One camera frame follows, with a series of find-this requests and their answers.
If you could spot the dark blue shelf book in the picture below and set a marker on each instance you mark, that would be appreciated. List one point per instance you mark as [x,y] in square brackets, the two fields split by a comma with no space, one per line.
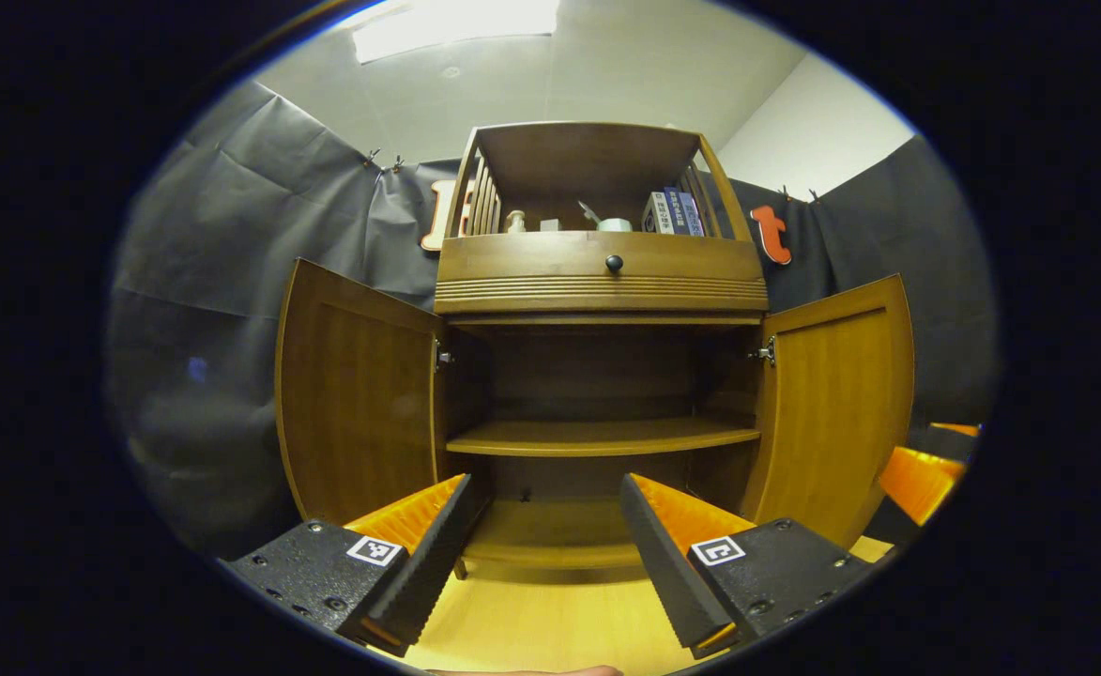
[677,211]

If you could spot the wooden shoe cabinet door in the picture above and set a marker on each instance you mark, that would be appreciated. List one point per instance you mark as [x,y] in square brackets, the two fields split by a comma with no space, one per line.
[353,404]
[836,404]

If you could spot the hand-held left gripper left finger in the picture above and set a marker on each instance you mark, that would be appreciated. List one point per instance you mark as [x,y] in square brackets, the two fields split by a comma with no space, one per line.
[423,582]

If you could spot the white shelf book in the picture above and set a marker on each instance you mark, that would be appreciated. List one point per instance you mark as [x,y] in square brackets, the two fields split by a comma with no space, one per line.
[655,214]

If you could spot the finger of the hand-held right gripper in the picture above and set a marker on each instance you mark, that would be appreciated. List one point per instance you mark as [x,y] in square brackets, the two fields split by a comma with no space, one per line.
[954,441]
[921,483]

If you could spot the small pale bottle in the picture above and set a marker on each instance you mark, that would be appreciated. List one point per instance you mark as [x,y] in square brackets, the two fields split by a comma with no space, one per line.
[515,222]

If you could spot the black backdrop cloth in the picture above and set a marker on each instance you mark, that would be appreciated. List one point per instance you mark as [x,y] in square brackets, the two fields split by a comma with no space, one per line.
[231,235]

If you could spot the wooden double-door shoe cabinet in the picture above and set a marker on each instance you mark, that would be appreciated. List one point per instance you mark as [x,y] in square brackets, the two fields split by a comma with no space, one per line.
[597,376]

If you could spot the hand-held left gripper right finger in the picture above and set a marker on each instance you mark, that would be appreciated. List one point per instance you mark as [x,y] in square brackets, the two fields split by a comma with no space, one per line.
[667,573]

